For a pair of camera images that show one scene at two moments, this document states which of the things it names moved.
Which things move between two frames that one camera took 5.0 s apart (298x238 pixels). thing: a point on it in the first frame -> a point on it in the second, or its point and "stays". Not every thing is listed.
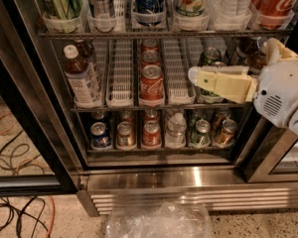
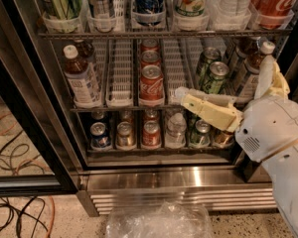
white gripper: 280,89 -> 270,125
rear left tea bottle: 85,50 stays
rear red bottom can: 151,115 stays
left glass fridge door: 33,143 stays
